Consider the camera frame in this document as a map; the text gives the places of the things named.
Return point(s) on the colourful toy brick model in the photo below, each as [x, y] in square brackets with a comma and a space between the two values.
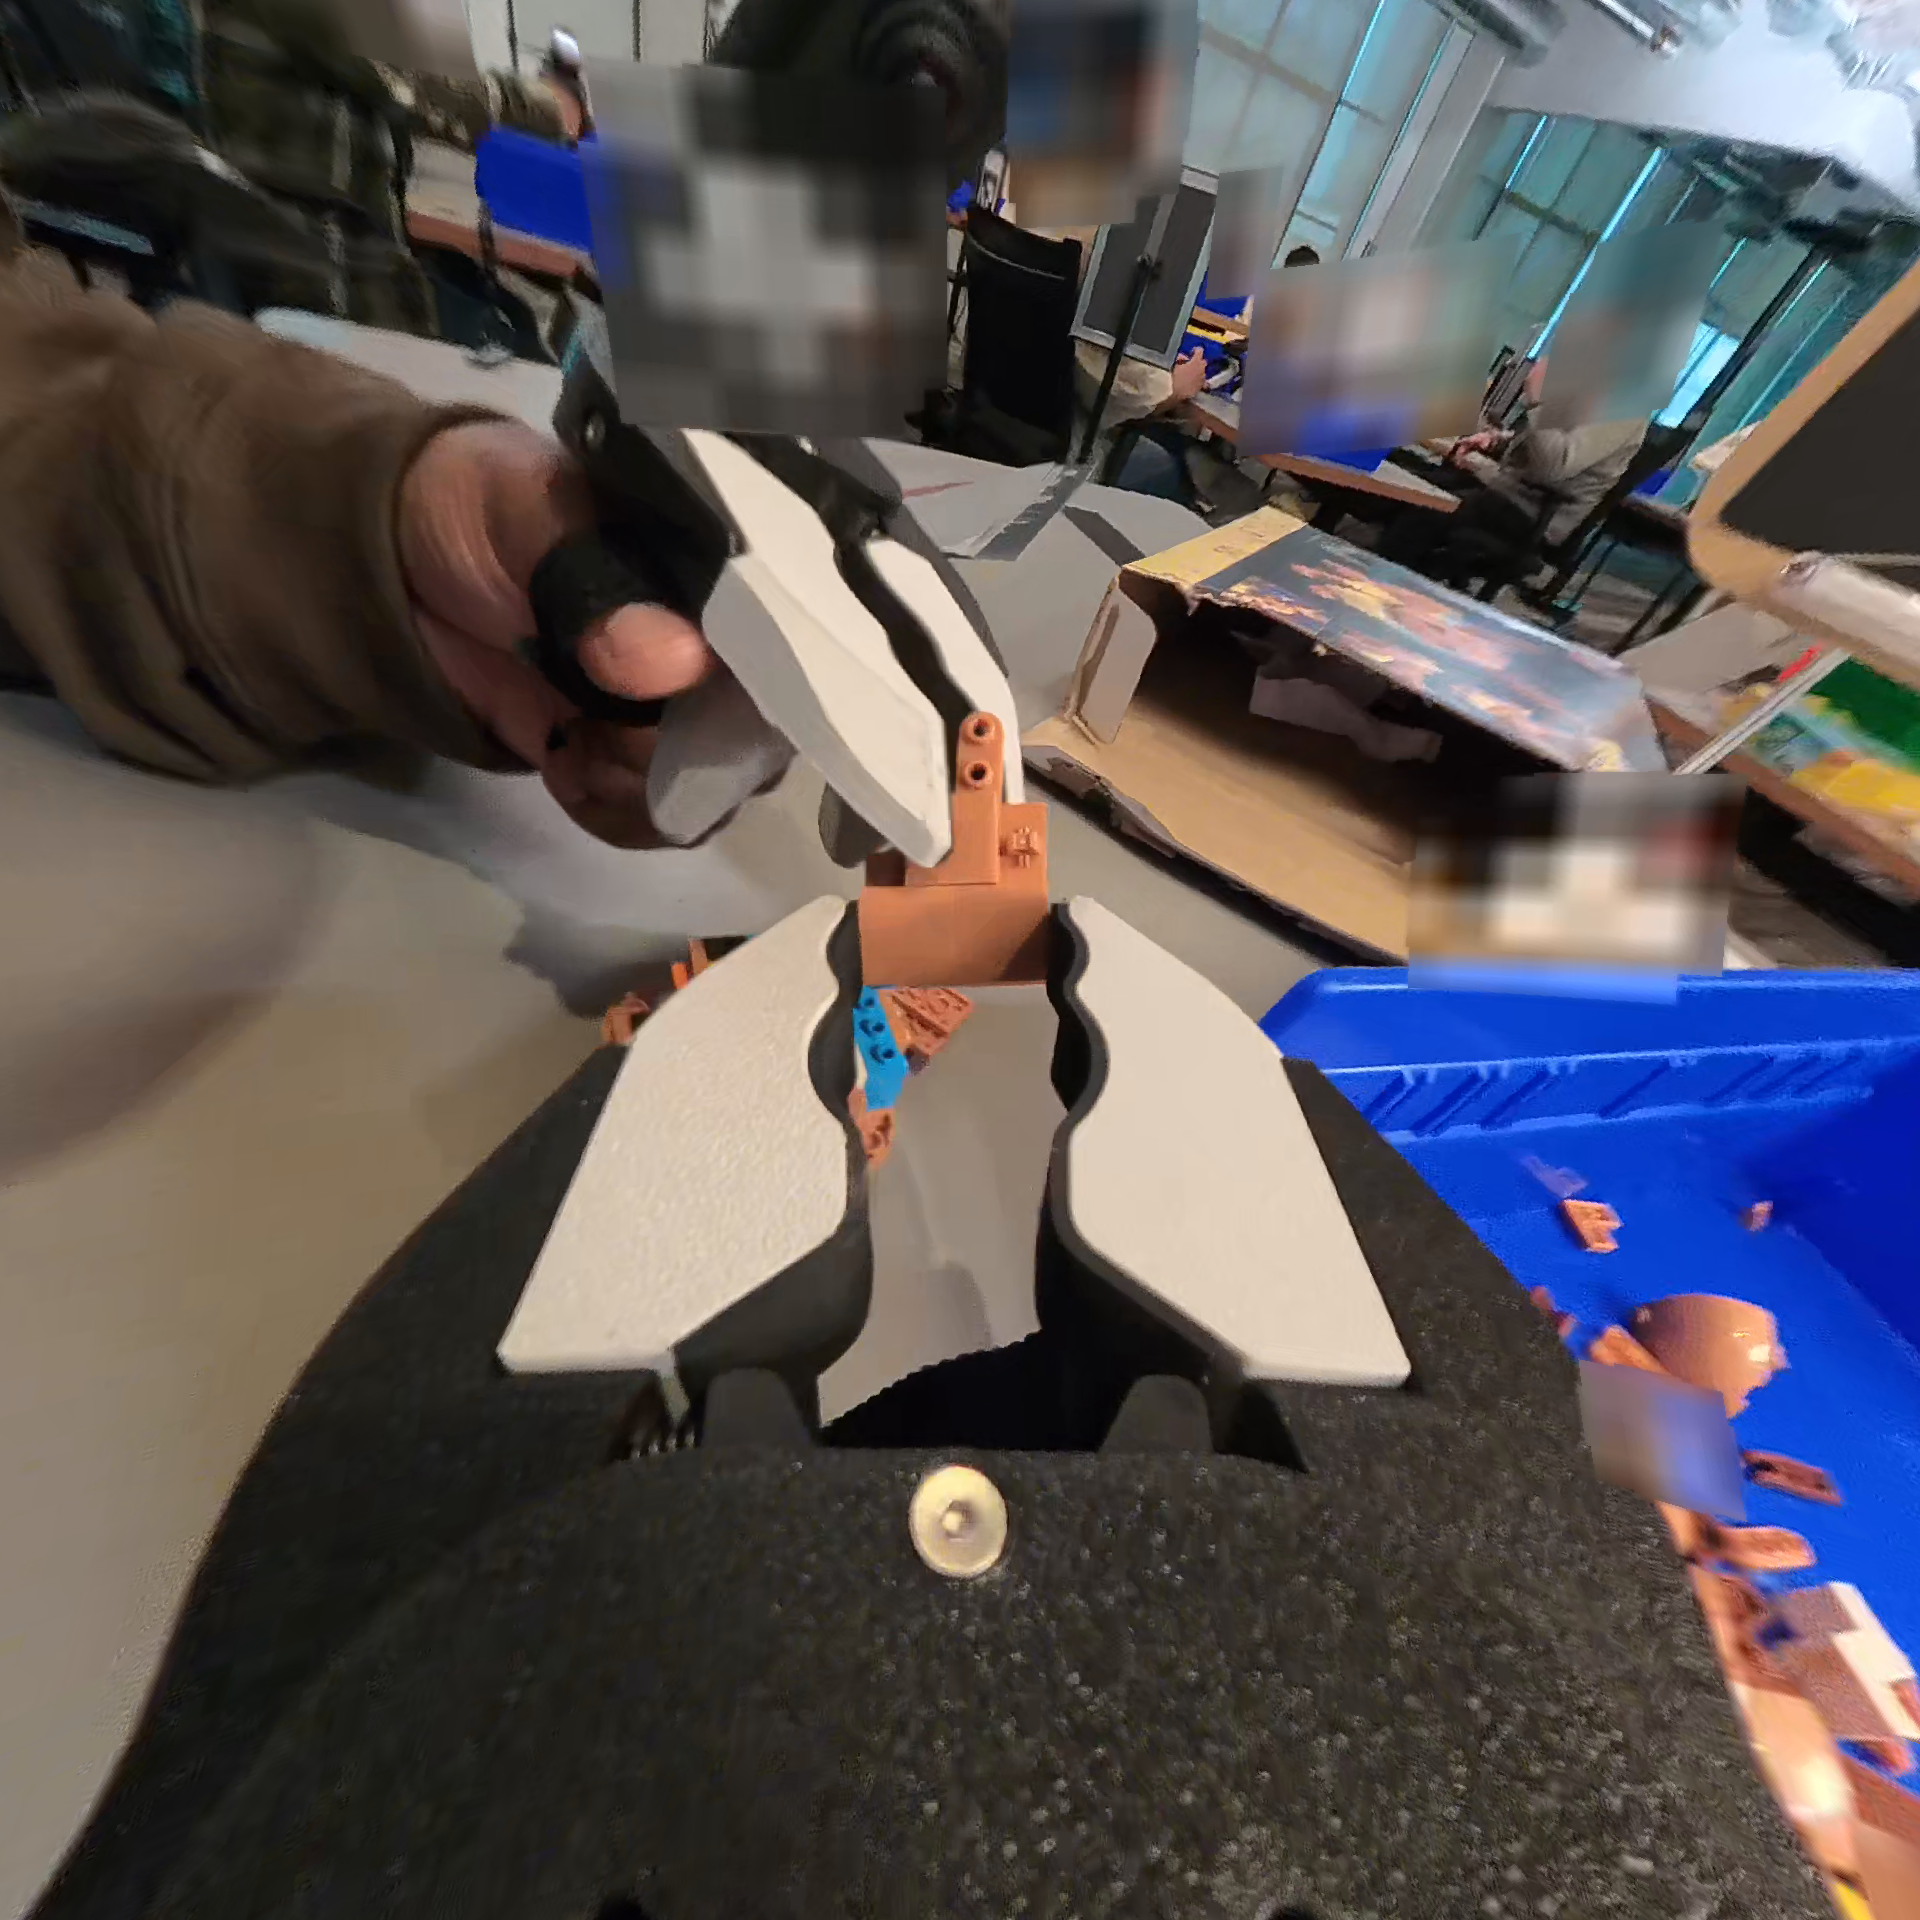
[880, 1054]

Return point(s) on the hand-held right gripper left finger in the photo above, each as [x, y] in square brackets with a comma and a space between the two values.
[676, 1199]

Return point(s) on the printed cardboard box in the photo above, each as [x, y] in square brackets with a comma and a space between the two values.
[1320, 719]

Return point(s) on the white metal stand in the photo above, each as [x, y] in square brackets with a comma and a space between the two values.
[1861, 616]

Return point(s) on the blue plastic bin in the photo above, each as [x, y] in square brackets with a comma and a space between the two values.
[1678, 1112]

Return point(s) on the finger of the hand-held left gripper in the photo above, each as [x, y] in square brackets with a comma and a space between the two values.
[810, 632]
[954, 684]

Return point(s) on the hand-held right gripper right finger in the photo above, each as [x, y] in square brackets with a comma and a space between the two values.
[1231, 1199]

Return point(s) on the brown dome toy piece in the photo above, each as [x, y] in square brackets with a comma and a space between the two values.
[1711, 1348]

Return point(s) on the person's left hand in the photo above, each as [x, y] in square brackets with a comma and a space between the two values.
[481, 573]

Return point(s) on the black office chair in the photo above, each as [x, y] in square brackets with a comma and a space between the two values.
[1019, 330]

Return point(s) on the small blue bin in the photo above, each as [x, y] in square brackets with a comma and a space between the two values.
[527, 182]

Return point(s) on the pile of brown toy bricks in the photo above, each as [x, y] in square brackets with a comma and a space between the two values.
[1800, 1562]

